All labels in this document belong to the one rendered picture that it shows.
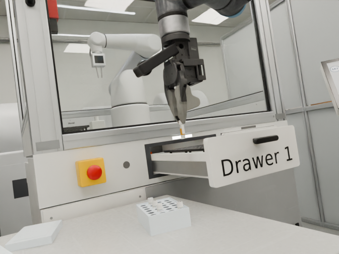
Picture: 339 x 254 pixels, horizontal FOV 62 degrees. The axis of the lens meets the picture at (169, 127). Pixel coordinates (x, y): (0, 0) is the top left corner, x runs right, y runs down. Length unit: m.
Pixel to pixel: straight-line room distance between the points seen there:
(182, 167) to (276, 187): 0.61
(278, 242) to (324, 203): 2.32
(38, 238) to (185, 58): 0.51
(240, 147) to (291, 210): 0.72
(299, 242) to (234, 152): 0.26
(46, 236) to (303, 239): 0.48
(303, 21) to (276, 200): 1.83
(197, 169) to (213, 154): 0.09
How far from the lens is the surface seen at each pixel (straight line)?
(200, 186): 1.02
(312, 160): 2.73
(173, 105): 0.69
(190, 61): 0.69
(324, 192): 2.76
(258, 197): 1.20
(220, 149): 0.64
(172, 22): 0.70
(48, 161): 0.84
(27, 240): 0.67
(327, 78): 1.46
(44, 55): 0.89
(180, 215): 0.58
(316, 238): 0.50
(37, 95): 0.85
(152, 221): 0.56
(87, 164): 0.81
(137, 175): 0.90
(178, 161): 0.77
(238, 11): 0.84
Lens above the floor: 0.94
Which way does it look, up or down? 2 degrees up
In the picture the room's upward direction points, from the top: 8 degrees counter-clockwise
